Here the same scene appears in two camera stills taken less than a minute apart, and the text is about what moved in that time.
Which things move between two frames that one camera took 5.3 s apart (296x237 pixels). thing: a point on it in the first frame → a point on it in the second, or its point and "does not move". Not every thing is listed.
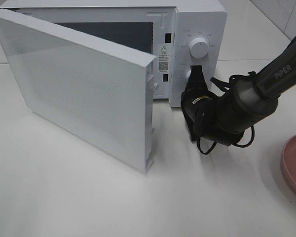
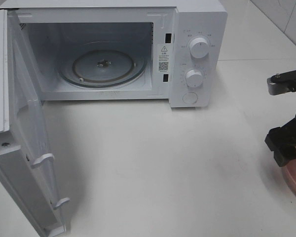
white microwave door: x=100 y=95 → x=19 y=144
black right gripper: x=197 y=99 → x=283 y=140
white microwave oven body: x=179 y=34 does not move
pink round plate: x=293 y=164 does not move
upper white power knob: x=199 y=47 does not move
